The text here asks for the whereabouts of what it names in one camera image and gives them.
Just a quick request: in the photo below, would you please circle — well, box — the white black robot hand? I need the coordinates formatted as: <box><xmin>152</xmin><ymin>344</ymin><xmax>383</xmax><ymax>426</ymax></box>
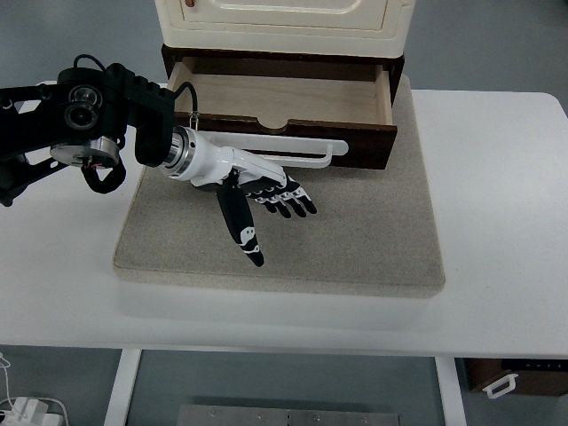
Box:
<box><xmin>188</xmin><ymin>131</ymin><xmax>319</xmax><ymax>269</ymax></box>

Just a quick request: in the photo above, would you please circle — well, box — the dark brown drawer white handle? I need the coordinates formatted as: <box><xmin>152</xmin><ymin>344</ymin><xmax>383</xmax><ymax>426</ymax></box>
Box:
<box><xmin>166</xmin><ymin>56</ymin><xmax>398</xmax><ymax>171</ymax></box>

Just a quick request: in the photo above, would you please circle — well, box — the beige fabric mat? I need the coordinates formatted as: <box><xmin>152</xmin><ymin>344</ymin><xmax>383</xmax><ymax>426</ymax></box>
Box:
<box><xmin>110</xmin><ymin>73</ymin><xmax>447</xmax><ymax>299</ymax></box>

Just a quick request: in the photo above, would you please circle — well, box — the white table leg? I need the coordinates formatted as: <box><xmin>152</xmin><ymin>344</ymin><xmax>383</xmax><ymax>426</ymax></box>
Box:
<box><xmin>102</xmin><ymin>349</ymin><xmax>143</xmax><ymax>426</ymax></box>
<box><xmin>433</xmin><ymin>356</ymin><xmax>468</xmax><ymax>426</ymax></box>

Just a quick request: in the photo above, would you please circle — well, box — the grey metal plate with screws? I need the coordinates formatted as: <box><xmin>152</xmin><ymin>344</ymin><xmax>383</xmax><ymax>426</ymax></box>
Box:
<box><xmin>176</xmin><ymin>404</ymin><xmax>403</xmax><ymax>426</ymax></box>

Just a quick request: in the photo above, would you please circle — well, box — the white power adapter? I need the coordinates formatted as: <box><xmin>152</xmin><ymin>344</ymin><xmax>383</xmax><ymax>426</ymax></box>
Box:
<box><xmin>0</xmin><ymin>396</ymin><xmax>68</xmax><ymax>426</ymax></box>

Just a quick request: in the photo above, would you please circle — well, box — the thin white cable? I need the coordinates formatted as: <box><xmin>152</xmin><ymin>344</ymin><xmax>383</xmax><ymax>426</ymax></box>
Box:
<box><xmin>0</xmin><ymin>352</ymin><xmax>13</xmax><ymax>406</ymax></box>

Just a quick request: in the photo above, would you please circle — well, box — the brown box with white handle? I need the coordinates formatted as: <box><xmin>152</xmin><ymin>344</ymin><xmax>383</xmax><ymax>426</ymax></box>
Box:
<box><xmin>463</xmin><ymin>357</ymin><xmax>568</xmax><ymax>399</ymax></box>

